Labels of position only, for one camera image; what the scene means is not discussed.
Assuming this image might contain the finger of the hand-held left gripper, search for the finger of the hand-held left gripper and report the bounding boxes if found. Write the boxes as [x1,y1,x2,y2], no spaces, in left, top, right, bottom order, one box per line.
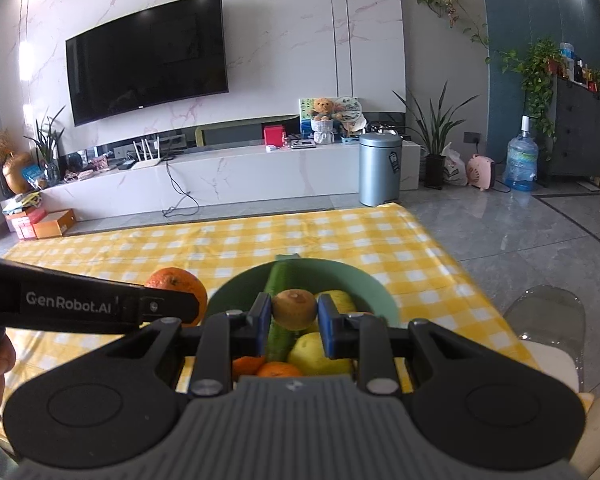
[124,284,201,329]

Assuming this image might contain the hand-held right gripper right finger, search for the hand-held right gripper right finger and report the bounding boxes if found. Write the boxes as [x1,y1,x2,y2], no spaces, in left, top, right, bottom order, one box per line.
[317,294,496,395]

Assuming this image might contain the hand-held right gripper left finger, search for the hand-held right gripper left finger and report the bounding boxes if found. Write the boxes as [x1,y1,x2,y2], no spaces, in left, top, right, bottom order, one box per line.
[111,294,272,397]

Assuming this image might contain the orange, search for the orange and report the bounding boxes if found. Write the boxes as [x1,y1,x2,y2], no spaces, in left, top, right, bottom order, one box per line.
[256,361,304,379]
[145,267,209,329]
[232,356,267,379]

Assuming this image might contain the brown kiwi fruit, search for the brown kiwi fruit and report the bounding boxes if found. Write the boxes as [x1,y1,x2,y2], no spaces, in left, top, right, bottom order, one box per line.
[271,288,319,331]

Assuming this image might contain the green bowl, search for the green bowl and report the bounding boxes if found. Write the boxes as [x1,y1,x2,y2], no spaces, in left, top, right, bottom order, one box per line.
[207,258,399,377]

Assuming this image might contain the green cucumber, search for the green cucumber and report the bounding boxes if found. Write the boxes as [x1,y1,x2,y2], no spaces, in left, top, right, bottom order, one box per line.
[265,260,302,364]

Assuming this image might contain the orange shoebox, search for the orange shoebox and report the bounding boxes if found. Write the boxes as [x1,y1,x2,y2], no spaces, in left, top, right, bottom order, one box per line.
[32,209,77,240]

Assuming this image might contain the red cardboard box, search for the red cardboard box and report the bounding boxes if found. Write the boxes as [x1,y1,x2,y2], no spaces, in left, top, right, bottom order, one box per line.
[9,210,46,240]

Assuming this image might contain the yellow checkered tablecloth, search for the yellow checkered tablecloth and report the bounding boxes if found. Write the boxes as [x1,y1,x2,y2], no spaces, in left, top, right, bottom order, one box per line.
[0,202,547,457]

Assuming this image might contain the gold vase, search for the gold vase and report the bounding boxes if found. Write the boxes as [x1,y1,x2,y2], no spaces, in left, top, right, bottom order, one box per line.
[2,152,34,195]

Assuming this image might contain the white marble television cabinet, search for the white marble television cabinet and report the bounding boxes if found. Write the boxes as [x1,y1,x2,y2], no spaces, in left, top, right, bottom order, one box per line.
[39,137,422,222]

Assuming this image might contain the white router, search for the white router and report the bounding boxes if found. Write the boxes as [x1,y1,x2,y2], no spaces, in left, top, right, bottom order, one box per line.
[130,136,162,170]

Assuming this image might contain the green plant in glass vase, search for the green plant in glass vase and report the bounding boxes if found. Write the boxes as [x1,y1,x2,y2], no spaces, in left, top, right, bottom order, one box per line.
[24,106,67,187]

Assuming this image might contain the silver trash can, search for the silver trash can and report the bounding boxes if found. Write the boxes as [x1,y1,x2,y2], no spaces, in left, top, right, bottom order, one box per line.
[359,132,404,207]

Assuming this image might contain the white plastic bag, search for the white plastic bag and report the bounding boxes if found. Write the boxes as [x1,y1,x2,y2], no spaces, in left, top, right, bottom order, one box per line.
[442,142,469,186]

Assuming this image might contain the brown teddy bear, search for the brown teddy bear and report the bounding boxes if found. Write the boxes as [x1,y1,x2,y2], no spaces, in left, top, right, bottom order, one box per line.
[311,97,336,121]

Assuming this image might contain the pink space heater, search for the pink space heater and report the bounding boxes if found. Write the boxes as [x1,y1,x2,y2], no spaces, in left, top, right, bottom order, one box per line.
[467,154,496,190]

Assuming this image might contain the round paper fan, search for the round paper fan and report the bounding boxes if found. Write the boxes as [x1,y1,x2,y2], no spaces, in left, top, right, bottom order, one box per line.
[332,97,366,126]

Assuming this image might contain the potted plant with long leaves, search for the potted plant with long leaves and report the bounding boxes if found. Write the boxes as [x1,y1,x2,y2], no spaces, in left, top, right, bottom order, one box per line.
[392,82,481,189]

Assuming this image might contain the transparent chair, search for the transparent chair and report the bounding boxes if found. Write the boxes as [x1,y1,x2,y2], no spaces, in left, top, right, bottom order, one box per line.
[502,284,589,397]

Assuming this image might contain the black curved television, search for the black curved television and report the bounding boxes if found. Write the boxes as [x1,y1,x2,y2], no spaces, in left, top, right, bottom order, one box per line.
[65,0,230,127]

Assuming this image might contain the blue water jug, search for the blue water jug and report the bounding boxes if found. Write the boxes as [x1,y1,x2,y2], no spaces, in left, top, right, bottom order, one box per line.
[502,115,540,192]

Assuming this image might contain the grey drawer cabinet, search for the grey drawer cabinet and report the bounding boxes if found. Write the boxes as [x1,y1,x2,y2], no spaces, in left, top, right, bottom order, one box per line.
[547,75,600,179]

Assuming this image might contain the trailing ivy plant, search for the trailing ivy plant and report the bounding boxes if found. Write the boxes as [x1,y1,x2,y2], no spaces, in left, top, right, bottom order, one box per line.
[412,0,557,137]

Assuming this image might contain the black cable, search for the black cable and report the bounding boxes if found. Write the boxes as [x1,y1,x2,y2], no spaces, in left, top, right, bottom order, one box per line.
[162,159,201,219]

